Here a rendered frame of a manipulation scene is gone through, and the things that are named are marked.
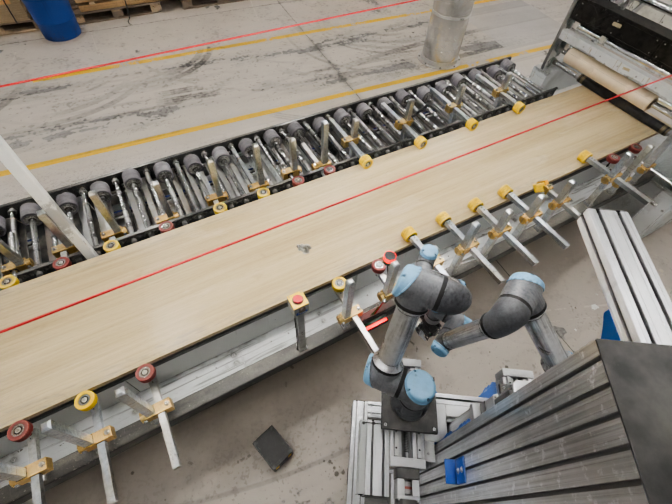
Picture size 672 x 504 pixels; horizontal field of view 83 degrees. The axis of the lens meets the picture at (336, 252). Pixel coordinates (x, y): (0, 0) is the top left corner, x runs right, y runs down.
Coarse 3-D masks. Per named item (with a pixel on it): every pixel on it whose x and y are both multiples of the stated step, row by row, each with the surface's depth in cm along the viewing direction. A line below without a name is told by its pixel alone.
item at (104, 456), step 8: (96, 408) 168; (96, 416) 166; (96, 424) 164; (104, 448) 159; (104, 456) 157; (104, 464) 155; (104, 472) 154; (112, 472) 156; (104, 480) 152; (112, 480) 153; (112, 488) 151; (112, 496) 149
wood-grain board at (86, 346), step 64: (512, 128) 286; (576, 128) 289; (320, 192) 239; (384, 192) 241; (448, 192) 244; (128, 256) 205; (192, 256) 207; (256, 256) 209; (320, 256) 210; (0, 320) 181; (64, 320) 183; (128, 320) 184; (192, 320) 185; (0, 384) 164; (64, 384) 166
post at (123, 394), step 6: (114, 390) 142; (120, 390) 141; (126, 390) 144; (120, 396) 141; (126, 396) 143; (132, 396) 148; (138, 396) 155; (126, 402) 147; (132, 402) 149; (138, 402) 152; (144, 402) 159; (132, 408) 153; (138, 408) 156; (144, 408) 158; (150, 408) 164; (144, 414) 163; (150, 414) 166; (156, 420) 174
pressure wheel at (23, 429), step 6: (24, 420) 156; (12, 426) 155; (18, 426) 155; (24, 426) 155; (30, 426) 156; (12, 432) 154; (18, 432) 154; (24, 432) 153; (30, 432) 156; (12, 438) 152; (18, 438) 152; (24, 438) 154
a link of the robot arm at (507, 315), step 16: (496, 304) 128; (512, 304) 124; (480, 320) 132; (496, 320) 125; (512, 320) 123; (528, 320) 125; (448, 336) 151; (464, 336) 141; (480, 336) 135; (496, 336) 128; (448, 352) 156
